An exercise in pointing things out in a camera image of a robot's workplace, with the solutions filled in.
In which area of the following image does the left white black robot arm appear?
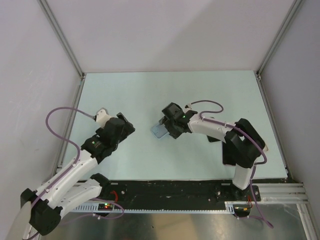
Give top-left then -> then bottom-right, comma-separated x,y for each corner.
20,108 -> 135,236

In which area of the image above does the right aluminium side rail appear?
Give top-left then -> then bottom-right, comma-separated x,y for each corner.
254,73 -> 297,183

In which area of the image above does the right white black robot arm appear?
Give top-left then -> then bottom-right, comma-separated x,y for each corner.
159,102 -> 266,201

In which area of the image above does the black phone pink edge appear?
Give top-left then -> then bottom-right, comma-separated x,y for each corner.
222,142 -> 236,166

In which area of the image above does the right aluminium corner post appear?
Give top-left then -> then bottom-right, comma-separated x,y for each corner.
255,0 -> 305,77

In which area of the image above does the black smartphone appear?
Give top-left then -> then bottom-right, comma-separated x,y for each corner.
206,135 -> 221,143

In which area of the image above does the aluminium side rail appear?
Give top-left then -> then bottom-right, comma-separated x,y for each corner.
254,73 -> 297,183
50,73 -> 86,177

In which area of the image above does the left aluminium side rail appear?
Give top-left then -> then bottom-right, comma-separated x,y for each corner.
50,73 -> 86,177

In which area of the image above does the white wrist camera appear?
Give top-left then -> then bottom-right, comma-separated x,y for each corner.
184,104 -> 192,109
95,108 -> 112,129

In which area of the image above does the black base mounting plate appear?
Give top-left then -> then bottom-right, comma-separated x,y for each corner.
98,180 -> 261,202

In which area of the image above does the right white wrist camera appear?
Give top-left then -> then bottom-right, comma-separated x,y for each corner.
184,104 -> 192,109

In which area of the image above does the left controller board with LEDs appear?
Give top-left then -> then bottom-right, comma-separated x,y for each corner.
98,203 -> 114,211

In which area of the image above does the aluminium corner post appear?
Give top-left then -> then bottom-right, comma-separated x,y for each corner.
255,0 -> 305,77
37,0 -> 85,79

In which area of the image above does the right controller board with wires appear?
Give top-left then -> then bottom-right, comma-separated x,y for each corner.
233,204 -> 252,219

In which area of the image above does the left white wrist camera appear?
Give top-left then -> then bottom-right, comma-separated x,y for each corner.
95,108 -> 112,129

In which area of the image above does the left aluminium corner post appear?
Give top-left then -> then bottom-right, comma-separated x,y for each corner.
37,0 -> 85,79

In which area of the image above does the light blue phone case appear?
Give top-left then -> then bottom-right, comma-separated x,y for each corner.
150,124 -> 168,139

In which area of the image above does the white slotted cable duct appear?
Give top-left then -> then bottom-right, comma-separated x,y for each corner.
70,201 -> 235,214

